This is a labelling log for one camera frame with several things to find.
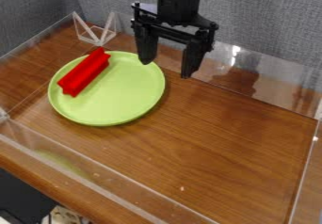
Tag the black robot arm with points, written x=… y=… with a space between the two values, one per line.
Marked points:
x=178 y=0

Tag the green round plate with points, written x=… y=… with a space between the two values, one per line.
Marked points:
x=123 y=93

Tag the white power strip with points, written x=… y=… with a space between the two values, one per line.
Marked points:
x=62 y=215

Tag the clear acrylic enclosure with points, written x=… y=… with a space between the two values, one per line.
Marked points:
x=226 y=152

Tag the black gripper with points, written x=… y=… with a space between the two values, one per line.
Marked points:
x=175 y=21

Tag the red block toy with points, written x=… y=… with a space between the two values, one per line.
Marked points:
x=84 y=72

